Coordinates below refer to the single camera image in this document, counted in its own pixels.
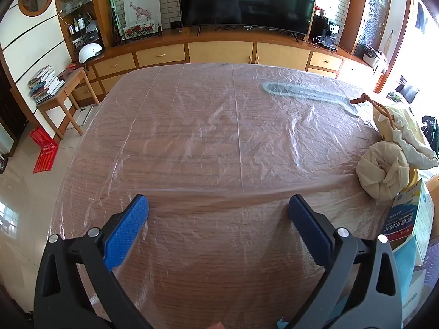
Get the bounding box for long wooden cabinet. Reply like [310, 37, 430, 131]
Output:
[70, 27, 388, 107]

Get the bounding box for white helmet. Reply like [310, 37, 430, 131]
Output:
[78, 43, 104, 64]

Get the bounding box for white floor scale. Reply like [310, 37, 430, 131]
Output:
[67, 104, 95, 129]

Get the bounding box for stack of books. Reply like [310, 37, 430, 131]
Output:
[27, 65, 66, 105]

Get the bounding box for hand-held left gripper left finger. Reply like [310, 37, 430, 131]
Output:
[33, 194, 155, 329]

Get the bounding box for dark hanging garment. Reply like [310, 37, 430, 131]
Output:
[415, 2, 429, 33]

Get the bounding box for dark wooden door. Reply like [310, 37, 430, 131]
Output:
[0, 58, 30, 155]

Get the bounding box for giraffe picture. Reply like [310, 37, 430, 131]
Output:
[123, 0, 161, 28]

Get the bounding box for black flat television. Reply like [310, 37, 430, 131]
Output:
[178, 0, 319, 36]

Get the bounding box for blue plastic strip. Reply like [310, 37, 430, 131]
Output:
[262, 81, 358, 114]

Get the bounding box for white and blue box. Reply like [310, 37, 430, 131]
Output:
[381, 178, 434, 247]

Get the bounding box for red floral picture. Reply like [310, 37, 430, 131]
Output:
[123, 22, 159, 38]

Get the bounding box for small wooden side table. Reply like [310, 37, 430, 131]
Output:
[36, 68, 101, 140]

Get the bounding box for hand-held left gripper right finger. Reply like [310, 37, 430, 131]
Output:
[285, 194, 403, 329]

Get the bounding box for yellow drawstring cloth bag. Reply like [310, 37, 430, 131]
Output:
[350, 93, 439, 170]

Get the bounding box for white appliance with cables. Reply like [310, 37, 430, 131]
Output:
[362, 44, 388, 72]

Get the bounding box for cream cloth bundle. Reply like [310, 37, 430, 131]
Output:
[356, 140, 410, 201]

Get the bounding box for grey helmet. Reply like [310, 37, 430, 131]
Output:
[85, 22, 101, 43]

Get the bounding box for black coffee machine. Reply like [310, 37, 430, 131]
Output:
[310, 15, 340, 50]

